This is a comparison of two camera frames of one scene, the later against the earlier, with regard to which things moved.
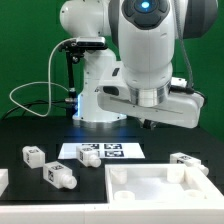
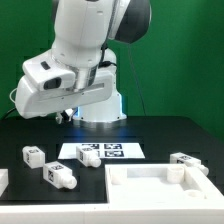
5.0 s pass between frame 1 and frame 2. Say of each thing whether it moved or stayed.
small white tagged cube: stayed
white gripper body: moved
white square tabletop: stayed
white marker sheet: stayed
